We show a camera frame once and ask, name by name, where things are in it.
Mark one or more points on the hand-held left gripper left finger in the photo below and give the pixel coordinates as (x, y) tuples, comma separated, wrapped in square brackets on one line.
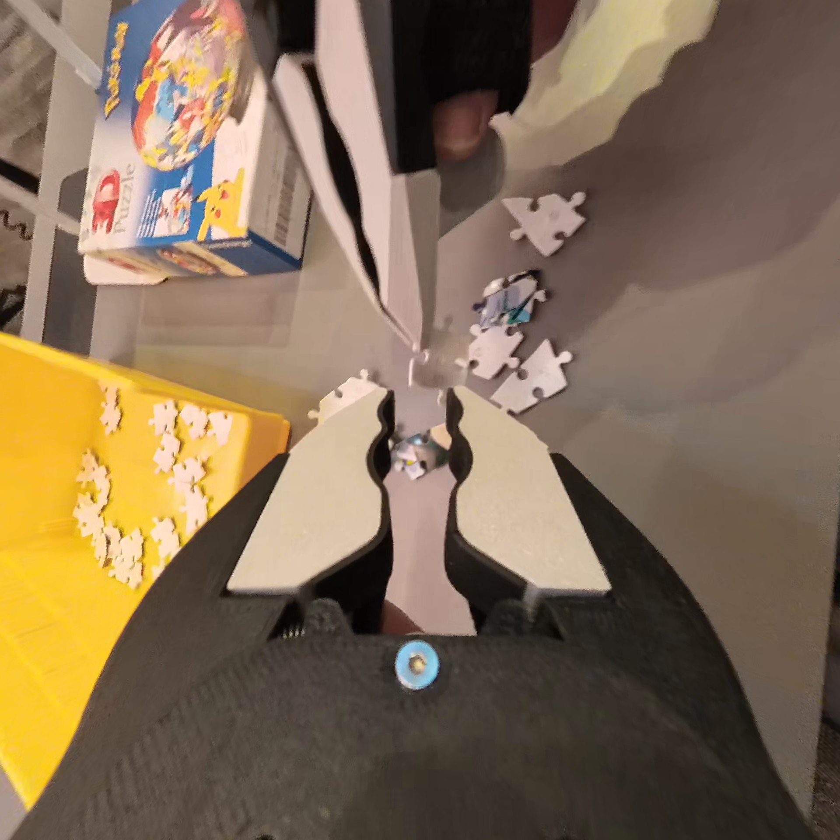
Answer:
[(315, 512)]

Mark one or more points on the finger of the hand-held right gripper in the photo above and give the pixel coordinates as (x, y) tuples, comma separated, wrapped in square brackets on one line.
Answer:
[(407, 249), (308, 124)]

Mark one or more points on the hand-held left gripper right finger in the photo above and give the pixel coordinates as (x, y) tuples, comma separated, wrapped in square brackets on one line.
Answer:
[(525, 518)]

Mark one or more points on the printed jigsaw piece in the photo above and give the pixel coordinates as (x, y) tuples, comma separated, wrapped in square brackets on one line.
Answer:
[(410, 453), (508, 302)]

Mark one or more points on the white jigsaw piece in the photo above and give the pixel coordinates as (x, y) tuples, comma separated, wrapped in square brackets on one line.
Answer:
[(495, 351), (548, 220), (351, 394), (433, 364), (535, 380)]

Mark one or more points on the yellow plastic bin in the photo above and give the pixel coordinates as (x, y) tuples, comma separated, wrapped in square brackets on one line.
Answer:
[(39, 426)]

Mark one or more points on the blue puzzle box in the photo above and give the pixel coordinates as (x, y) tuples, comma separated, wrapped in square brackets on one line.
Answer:
[(170, 131)]

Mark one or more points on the pile of puzzle pieces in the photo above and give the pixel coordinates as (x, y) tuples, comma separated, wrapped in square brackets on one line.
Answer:
[(164, 418)]

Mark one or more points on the person's right hand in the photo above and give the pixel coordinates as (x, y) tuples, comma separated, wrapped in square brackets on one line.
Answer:
[(466, 128)]

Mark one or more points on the white metal table frame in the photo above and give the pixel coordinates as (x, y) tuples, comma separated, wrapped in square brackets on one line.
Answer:
[(56, 131)]

